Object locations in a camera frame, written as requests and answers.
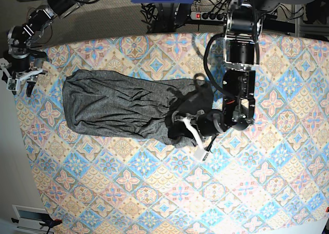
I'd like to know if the blue black bottom clamp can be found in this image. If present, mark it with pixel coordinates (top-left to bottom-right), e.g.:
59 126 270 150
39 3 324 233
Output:
39 219 63 234

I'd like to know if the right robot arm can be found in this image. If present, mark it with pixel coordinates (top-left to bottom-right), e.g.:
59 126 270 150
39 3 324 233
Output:
1 0 99 96

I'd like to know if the white power strip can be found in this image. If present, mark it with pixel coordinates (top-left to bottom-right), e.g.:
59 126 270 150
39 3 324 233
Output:
190 11 227 22

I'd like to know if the white floor vent box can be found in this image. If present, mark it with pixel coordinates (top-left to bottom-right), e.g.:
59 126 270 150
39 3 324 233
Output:
11 205 51 233

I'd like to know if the patterned tile tablecloth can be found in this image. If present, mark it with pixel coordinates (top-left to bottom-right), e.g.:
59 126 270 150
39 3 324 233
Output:
15 33 328 233

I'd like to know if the grey t-shirt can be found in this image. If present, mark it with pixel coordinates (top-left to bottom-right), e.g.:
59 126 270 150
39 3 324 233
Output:
62 69 214 148

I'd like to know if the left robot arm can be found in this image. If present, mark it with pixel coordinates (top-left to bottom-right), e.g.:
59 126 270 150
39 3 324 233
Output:
167 0 328 164

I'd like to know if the aluminium frame post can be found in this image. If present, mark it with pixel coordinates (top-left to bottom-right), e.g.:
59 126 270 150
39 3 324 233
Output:
291 5 304 37

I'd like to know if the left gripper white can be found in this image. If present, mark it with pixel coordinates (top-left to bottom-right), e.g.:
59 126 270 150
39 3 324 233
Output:
167 115 217 161

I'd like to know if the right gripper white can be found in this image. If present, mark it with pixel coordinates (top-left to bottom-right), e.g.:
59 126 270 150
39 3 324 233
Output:
1 59 47 97

